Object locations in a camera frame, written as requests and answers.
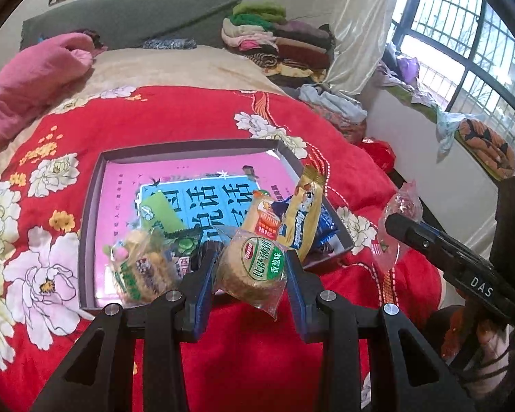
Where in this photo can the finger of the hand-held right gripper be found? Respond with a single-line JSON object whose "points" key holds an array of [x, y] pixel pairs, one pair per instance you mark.
{"points": [[412, 234], [459, 249]]}

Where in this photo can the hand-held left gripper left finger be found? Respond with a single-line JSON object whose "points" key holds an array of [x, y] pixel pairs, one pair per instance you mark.
{"points": [[206, 287]]}

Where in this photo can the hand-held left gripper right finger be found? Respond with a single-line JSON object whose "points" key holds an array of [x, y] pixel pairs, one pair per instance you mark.
{"points": [[298, 300]]}

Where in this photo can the clear candy wrapper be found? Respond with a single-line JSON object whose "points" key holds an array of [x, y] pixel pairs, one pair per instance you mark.
{"points": [[401, 206]]}

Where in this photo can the green candy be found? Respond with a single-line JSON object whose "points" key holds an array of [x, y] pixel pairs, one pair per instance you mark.
{"points": [[184, 244]]}

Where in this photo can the round biscuit packet green label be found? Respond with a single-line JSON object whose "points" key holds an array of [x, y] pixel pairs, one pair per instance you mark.
{"points": [[253, 274]]}

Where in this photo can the clear square biscuit packet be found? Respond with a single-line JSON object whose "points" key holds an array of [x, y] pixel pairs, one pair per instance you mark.
{"points": [[141, 266]]}

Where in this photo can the blue snack packet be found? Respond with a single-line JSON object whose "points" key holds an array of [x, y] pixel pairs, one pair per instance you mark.
{"points": [[326, 227]]}

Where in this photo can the gold stick packet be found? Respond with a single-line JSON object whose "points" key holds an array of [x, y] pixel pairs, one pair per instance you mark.
{"points": [[302, 214]]}

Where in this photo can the green milk candy packet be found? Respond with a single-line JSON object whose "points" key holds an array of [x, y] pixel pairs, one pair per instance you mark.
{"points": [[158, 214]]}

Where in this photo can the orange rice cracker packet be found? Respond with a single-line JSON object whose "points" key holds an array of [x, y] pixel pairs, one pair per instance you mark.
{"points": [[264, 219]]}

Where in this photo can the dark grey cardboard box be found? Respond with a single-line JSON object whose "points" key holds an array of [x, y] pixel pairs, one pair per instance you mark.
{"points": [[88, 223]]}

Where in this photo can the person's right hand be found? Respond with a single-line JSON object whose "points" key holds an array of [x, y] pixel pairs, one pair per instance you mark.
{"points": [[457, 334]]}

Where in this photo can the red plastic bag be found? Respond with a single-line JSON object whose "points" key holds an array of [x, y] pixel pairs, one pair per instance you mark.
{"points": [[380, 154]]}

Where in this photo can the orange patterned cloth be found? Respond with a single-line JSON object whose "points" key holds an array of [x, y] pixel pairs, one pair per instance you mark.
{"points": [[485, 146]]}

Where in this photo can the pink book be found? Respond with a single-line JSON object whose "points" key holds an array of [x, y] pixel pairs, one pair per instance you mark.
{"points": [[120, 197]]}

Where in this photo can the floral fabric basket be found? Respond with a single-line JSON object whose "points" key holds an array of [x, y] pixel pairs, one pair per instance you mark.
{"points": [[347, 126]]}

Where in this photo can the heap of clothes on sill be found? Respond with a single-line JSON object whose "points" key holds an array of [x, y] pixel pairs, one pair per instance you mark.
{"points": [[412, 90]]}

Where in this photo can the pale clothes in basket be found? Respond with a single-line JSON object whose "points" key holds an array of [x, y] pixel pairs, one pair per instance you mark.
{"points": [[330, 103]]}

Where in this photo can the red floral blanket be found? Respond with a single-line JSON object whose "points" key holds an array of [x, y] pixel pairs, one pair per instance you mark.
{"points": [[176, 111]]}

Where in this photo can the barred window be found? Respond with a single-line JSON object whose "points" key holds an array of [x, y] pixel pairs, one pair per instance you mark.
{"points": [[455, 30]]}

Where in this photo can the cream curtain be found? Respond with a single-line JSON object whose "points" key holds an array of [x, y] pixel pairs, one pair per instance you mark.
{"points": [[360, 21]]}

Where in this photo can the pile of folded clothes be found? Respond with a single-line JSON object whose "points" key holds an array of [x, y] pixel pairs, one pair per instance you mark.
{"points": [[296, 47]]}

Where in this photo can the beige bed sheet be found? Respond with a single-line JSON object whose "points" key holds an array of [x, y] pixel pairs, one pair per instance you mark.
{"points": [[176, 64]]}

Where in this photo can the blue patterned cloth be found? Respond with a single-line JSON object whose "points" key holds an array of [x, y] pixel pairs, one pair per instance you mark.
{"points": [[169, 44]]}

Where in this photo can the pink quilt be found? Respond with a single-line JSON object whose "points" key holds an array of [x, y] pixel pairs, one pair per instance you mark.
{"points": [[34, 77]]}

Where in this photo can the dark cloth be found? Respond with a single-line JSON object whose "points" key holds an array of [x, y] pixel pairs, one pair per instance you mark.
{"points": [[90, 36]]}

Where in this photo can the grey headboard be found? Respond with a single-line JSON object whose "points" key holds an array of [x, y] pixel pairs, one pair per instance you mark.
{"points": [[133, 17]]}

